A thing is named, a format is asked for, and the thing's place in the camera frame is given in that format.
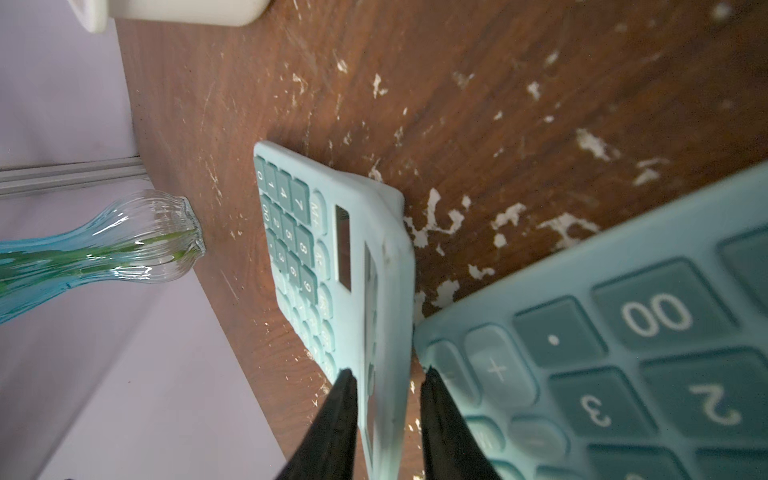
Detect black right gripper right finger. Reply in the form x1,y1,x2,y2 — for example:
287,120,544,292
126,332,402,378
420,367,500,480

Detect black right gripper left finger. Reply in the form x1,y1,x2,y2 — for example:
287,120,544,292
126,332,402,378
276,369,358,479

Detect teal calculator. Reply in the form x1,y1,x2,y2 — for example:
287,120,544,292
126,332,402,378
414,164,767,479
253,141,415,479

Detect white plastic storage box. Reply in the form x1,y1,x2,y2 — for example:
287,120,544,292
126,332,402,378
68,0,270,33

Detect blue glass vase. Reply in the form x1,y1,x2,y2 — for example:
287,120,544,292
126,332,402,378
1,190,206,323

